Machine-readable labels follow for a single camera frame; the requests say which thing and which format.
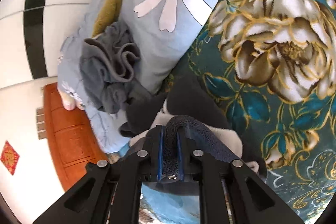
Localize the black and cream fleece jacket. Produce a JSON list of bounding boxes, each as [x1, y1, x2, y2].
[[118, 74, 268, 197]]

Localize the orange wooden headboard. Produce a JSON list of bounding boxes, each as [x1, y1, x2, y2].
[[43, 83, 108, 191]]

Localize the pink floral pillow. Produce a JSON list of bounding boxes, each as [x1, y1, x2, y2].
[[58, 86, 85, 111]]

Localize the grey sweatshirt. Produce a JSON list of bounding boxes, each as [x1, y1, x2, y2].
[[79, 22, 151, 114]]

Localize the teal floral bed blanket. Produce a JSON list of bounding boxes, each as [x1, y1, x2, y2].
[[139, 0, 336, 224]]

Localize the mustard yellow garment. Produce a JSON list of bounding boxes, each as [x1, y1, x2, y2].
[[91, 0, 122, 38]]

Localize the white glossy wardrobe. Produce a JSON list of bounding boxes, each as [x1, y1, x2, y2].
[[1, 0, 91, 88]]

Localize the light blue floral duvet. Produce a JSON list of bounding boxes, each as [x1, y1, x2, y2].
[[58, 0, 218, 153]]

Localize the wall switch panel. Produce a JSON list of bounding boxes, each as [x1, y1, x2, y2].
[[36, 107, 47, 140]]

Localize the red wall decoration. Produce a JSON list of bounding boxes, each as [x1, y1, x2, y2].
[[1, 140, 19, 176]]

